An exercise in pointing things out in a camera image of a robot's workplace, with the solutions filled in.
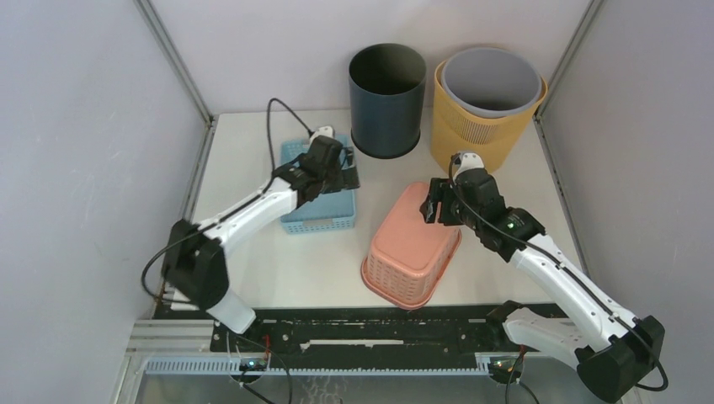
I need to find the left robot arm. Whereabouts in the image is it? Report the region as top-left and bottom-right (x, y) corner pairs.
(161, 131), (360, 351)

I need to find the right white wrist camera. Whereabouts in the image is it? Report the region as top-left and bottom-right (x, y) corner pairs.
(449, 151), (485, 179)

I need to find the aluminium frame rail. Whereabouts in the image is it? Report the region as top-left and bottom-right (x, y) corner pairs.
(126, 320), (214, 355)

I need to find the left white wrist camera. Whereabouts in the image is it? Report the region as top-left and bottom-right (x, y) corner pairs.
(310, 125), (335, 142)

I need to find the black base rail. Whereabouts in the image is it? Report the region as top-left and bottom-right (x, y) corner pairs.
(210, 305), (519, 366)

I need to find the dark blue cylindrical bin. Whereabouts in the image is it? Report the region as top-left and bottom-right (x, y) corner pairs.
(349, 43), (427, 159)

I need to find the yellow perforated bin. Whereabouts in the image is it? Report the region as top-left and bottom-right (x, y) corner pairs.
(430, 59), (548, 172)

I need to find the white slotted cable duct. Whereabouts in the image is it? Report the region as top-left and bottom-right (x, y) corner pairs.
(144, 357), (489, 376)

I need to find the pink plastic basket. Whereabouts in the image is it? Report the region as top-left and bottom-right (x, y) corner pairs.
(360, 182), (461, 311)

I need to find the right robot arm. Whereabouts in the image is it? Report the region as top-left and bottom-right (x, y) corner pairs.
(419, 167), (669, 403)

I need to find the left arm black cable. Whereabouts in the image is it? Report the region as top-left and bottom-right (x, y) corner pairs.
(140, 98), (317, 305)

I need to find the grey inner bin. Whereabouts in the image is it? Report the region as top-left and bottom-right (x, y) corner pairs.
(437, 46), (546, 119)

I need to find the blue plastic basket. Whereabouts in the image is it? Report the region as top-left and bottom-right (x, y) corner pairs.
(279, 133), (358, 236)

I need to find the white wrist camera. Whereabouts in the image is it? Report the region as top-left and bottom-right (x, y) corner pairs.
(449, 151), (485, 179)
(310, 125), (335, 142)

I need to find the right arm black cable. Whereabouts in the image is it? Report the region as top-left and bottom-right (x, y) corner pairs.
(447, 153), (669, 392)

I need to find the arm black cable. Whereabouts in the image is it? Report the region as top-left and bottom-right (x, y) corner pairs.
(447, 153), (669, 392)
(140, 98), (317, 305)

